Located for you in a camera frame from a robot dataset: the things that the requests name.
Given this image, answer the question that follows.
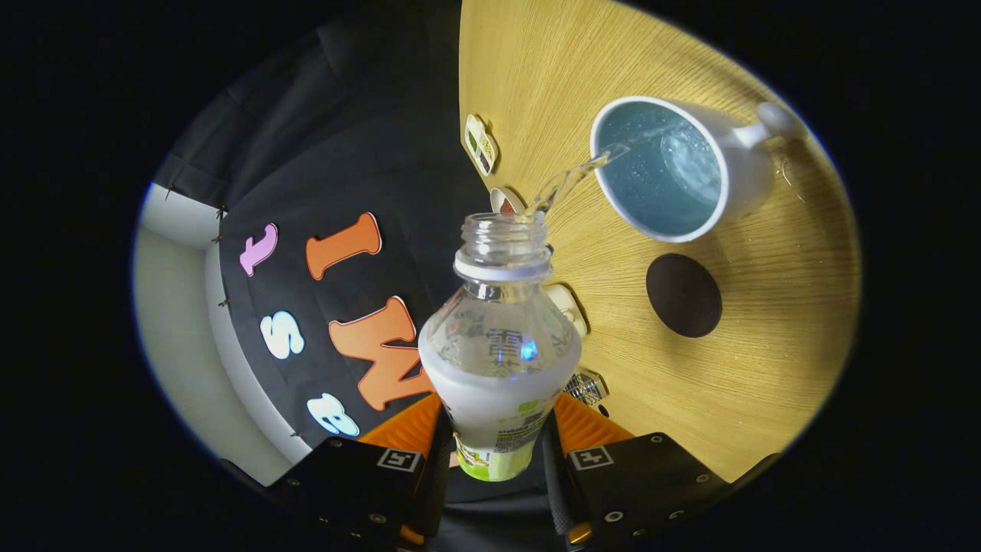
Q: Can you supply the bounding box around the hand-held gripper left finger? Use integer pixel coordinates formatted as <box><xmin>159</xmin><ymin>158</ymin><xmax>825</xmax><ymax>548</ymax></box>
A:
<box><xmin>268</xmin><ymin>393</ymin><xmax>454</xmax><ymax>549</ymax></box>

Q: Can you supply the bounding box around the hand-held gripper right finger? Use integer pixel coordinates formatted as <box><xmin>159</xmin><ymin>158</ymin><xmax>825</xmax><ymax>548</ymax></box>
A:
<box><xmin>540</xmin><ymin>391</ymin><xmax>729</xmax><ymax>549</ymax></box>

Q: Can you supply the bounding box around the clear juice bottle white label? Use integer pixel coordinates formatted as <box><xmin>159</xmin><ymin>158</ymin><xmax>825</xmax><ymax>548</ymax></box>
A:
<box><xmin>418</xmin><ymin>213</ymin><xmax>582</xmax><ymax>482</ymax></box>

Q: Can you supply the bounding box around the dark round coaster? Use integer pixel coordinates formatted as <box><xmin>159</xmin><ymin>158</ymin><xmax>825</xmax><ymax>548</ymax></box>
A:
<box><xmin>645</xmin><ymin>254</ymin><xmax>723</xmax><ymax>339</ymax></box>

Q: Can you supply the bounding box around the white cup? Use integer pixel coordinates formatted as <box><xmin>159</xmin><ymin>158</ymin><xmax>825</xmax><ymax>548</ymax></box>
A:
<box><xmin>589</xmin><ymin>96</ymin><xmax>805</xmax><ymax>244</ymax></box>

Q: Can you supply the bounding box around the white toaster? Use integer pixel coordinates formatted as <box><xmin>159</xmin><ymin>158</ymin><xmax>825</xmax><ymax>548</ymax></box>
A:
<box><xmin>546</xmin><ymin>284</ymin><xmax>588</xmax><ymax>338</ymax></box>

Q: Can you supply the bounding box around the wooden table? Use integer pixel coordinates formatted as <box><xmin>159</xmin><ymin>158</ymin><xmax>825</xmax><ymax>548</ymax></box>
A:
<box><xmin>458</xmin><ymin>0</ymin><xmax>861</xmax><ymax>484</ymax></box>

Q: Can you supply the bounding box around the white plate of red beans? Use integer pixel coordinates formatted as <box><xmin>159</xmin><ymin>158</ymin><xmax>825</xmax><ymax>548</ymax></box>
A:
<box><xmin>490</xmin><ymin>188</ymin><xmax>528</xmax><ymax>217</ymax></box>

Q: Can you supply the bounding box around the white divided tray with grains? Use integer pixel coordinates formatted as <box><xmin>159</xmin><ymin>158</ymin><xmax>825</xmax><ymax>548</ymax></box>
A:
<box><xmin>464</xmin><ymin>114</ymin><xmax>499</xmax><ymax>177</ymax></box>

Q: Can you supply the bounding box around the wire mesh holder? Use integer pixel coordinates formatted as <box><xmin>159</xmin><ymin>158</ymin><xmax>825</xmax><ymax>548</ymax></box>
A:
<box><xmin>567</xmin><ymin>368</ymin><xmax>610</xmax><ymax>407</ymax></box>

